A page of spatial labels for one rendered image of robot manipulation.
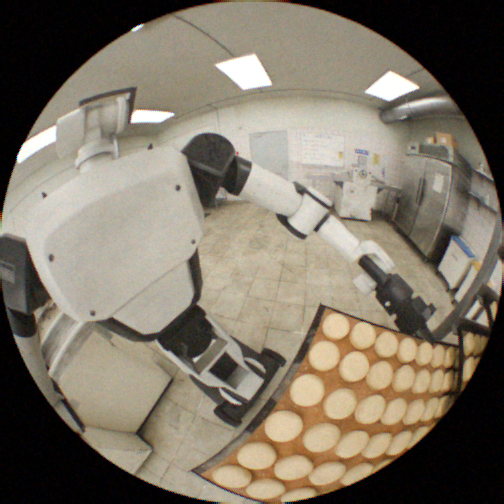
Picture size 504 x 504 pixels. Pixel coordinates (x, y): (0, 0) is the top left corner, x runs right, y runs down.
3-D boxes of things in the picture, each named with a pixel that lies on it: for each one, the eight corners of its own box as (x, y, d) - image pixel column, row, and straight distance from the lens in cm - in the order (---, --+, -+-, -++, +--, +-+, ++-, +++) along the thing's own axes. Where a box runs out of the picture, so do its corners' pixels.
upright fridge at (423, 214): (445, 268, 388) (472, 166, 376) (420, 265, 317) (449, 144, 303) (414, 233, 469) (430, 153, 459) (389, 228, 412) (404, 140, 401)
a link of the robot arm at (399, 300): (394, 350, 45) (370, 314, 46) (413, 332, 52) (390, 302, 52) (428, 321, 36) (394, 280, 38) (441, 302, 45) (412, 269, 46)
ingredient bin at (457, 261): (432, 272, 329) (451, 232, 308) (447, 272, 382) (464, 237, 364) (446, 295, 307) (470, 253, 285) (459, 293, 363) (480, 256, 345)
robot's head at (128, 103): (80, 142, 32) (81, 100, 32) (125, 127, 33) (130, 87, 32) (79, 153, 26) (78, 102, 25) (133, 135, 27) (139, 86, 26)
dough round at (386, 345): (379, 331, 35) (384, 326, 34) (396, 344, 37) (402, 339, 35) (369, 350, 32) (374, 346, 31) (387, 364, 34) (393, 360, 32)
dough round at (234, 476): (242, 487, 32) (240, 491, 30) (210, 475, 32) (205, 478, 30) (258, 471, 30) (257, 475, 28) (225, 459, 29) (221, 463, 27)
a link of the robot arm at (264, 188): (294, 222, 51) (232, 196, 42) (317, 190, 49) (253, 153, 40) (308, 244, 42) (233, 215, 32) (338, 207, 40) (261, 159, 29)
